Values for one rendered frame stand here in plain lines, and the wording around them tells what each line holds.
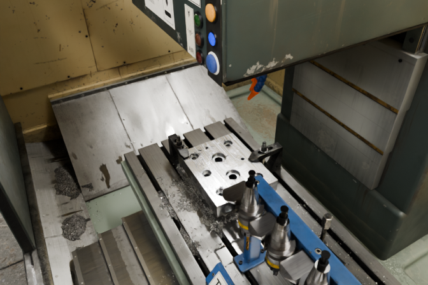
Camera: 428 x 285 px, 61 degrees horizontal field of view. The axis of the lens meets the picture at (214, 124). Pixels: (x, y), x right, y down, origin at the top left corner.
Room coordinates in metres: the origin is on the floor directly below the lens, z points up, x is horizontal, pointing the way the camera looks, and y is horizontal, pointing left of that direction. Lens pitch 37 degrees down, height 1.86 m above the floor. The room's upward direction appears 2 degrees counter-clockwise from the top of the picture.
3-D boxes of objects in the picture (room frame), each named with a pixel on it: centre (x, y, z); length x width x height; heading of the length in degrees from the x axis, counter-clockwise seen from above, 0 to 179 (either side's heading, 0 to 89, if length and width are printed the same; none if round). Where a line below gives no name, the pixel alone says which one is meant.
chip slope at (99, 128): (1.46, 0.26, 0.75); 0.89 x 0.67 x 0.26; 118
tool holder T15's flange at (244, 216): (0.54, -0.07, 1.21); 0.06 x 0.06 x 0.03
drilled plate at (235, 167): (0.92, -0.04, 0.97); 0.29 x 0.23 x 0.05; 28
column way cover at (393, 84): (1.08, -0.44, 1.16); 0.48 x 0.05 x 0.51; 28
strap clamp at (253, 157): (0.98, -0.18, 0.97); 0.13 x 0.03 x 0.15; 118
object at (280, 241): (0.45, -0.13, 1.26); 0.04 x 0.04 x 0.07
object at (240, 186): (0.59, -0.05, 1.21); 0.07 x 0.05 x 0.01; 118
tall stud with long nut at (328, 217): (0.67, -0.32, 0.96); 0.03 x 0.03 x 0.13
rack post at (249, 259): (0.62, -0.10, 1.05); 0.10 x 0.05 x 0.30; 118
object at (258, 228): (0.50, -0.10, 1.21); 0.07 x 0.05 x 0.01; 118
